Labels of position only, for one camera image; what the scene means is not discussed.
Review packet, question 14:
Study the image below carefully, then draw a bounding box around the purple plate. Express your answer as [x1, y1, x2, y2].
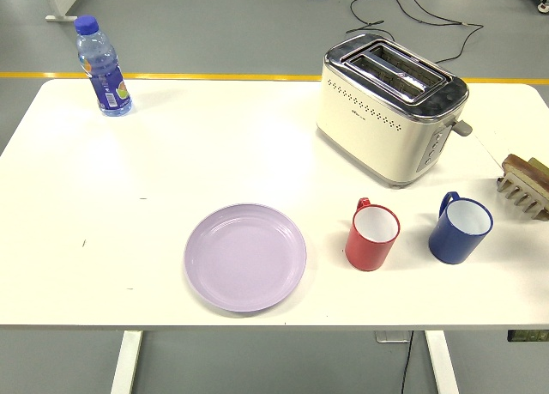
[184, 203, 308, 313]

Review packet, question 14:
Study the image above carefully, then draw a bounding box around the grey toaster lever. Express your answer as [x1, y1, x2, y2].
[445, 118, 474, 137]

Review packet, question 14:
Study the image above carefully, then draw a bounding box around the slice of toast bread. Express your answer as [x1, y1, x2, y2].
[502, 153, 549, 183]

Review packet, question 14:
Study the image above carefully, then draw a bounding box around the cream and chrome toaster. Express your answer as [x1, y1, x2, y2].
[316, 33, 474, 190]

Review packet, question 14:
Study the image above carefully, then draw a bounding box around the red mug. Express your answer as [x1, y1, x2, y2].
[345, 197, 401, 272]

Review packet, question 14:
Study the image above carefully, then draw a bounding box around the blue mug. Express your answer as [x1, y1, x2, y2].
[428, 191, 495, 265]

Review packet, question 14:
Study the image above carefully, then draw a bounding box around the clear bottle with blue label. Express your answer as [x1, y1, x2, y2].
[73, 15, 134, 118]

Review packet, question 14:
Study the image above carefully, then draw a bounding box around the white table leg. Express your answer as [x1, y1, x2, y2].
[424, 330, 460, 394]
[110, 330, 143, 394]

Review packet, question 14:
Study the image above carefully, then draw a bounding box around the metal toast rack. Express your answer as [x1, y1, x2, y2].
[496, 155, 549, 221]

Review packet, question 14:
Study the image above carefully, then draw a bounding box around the white desk foot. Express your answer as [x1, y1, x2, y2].
[45, 0, 104, 23]

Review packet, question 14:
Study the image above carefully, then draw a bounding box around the black table control panel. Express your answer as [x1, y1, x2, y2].
[507, 330, 549, 342]

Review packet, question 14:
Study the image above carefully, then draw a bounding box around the clear bracket under table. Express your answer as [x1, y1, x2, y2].
[374, 330, 413, 343]

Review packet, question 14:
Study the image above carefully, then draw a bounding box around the black toaster power cord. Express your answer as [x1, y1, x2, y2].
[346, 0, 395, 41]

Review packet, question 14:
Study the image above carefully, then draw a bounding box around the black cable under table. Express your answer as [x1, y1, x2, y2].
[401, 330, 415, 394]

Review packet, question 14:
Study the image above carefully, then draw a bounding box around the long black floor cable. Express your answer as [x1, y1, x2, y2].
[379, 0, 485, 64]

